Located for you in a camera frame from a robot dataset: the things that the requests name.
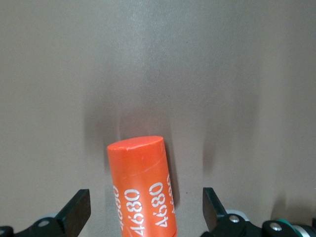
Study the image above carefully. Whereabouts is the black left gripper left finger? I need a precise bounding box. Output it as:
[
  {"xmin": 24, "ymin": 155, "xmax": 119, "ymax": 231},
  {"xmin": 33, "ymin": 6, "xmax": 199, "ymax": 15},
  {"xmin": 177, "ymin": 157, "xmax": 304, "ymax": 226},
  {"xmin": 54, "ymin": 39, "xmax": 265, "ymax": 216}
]
[{"xmin": 0, "ymin": 189, "xmax": 91, "ymax": 237}]

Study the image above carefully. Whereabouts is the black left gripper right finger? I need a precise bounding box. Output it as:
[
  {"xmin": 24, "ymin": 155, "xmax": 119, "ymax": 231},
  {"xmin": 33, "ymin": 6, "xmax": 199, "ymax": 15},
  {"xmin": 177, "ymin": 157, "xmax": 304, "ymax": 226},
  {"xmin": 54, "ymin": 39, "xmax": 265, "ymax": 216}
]
[{"xmin": 201, "ymin": 187, "xmax": 301, "ymax": 237}]

